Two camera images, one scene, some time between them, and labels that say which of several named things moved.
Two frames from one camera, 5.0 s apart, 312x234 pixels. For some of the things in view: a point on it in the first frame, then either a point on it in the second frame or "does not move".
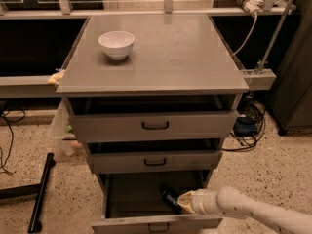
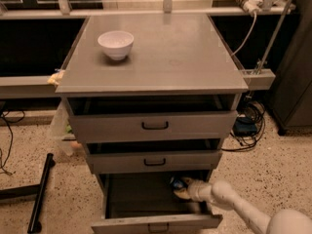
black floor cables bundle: x=249 y=125 does not move
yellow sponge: x=56 y=78 does not move
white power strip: x=252 y=4 does not move
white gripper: x=202 y=201 -> x=196 y=191
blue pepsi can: x=171 y=197 -> x=177 y=183
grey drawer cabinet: x=152 y=99 does not move
